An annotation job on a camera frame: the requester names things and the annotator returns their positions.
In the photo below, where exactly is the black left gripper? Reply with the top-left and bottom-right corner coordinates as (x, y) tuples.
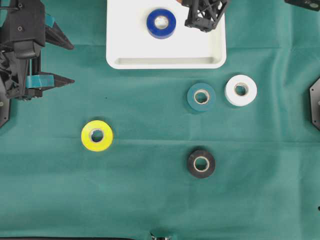
(181, 0), (230, 33)

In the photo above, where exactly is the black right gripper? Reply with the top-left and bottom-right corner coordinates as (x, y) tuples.
(0, 13), (75, 101)

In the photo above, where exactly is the blue tape roll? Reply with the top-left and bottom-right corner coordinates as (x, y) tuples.
(146, 8), (177, 40)

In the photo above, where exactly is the white plastic case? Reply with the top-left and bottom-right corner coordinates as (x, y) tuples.
(106, 0), (227, 70)

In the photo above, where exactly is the teal tape roll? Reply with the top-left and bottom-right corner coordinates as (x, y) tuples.
(187, 83), (216, 112)

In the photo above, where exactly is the white tape roll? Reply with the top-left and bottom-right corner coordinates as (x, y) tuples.
(224, 74), (258, 107)

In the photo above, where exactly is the yellow tape roll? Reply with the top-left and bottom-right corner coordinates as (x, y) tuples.
(80, 120), (114, 152)

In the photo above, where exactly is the black tape roll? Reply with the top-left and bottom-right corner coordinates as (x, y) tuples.
(186, 149), (216, 179)

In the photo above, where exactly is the green table cloth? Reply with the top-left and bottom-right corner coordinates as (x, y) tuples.
(0, 0), (320, 240)

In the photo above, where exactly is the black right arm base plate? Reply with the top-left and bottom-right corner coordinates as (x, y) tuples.
(0, 95), (11, 128)

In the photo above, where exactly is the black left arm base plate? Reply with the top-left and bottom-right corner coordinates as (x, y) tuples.
(309, 78), (320, 130)

